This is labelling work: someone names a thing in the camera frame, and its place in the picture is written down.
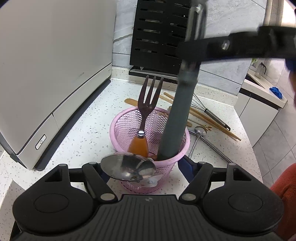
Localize pink mesh basket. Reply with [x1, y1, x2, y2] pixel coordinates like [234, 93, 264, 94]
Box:
[110, 107, 190, 194]

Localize steel spoon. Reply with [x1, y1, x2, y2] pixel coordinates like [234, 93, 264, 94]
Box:
[188, 126, 208, 159]

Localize steel ladle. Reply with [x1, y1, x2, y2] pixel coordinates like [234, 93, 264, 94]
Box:
[188, 130, 233, 163]

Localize white cabinet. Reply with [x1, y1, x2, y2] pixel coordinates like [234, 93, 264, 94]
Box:
[238, 87, 287, 149]

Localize black slotted knife block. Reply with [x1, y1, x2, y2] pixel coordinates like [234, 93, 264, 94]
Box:
[128, 0, 197, 85]

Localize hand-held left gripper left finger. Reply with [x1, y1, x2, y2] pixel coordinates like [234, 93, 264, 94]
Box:
[43, 162, 117, 202]

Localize white countertop appliance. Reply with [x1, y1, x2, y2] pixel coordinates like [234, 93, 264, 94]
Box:
[0, 0, 117, 171]

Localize wooden spatula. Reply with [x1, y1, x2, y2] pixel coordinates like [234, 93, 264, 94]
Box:
[124, 98, 170, 116]

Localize wooden handled fork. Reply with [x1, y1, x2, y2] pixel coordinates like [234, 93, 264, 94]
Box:
[128, 75, 164, 158]

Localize person's orange clothing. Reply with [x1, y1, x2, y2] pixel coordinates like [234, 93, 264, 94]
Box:
[269, 162, 296, 241]

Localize blue cloth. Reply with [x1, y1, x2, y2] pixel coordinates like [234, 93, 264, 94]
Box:
[269, 86, 283, 100]

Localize light grey handled utensil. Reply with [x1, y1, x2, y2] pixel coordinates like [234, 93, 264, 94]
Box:
[157, 3, 207, 161]

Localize wooden handled spoon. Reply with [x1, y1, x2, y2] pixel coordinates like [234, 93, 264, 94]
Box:
[100, 153, 158, 181]

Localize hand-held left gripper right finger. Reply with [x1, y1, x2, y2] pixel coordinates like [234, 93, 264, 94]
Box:
[178, 158, 252, 202]

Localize metal whisk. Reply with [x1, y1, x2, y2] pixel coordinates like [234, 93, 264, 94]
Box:
[191, 93, 231, 131]

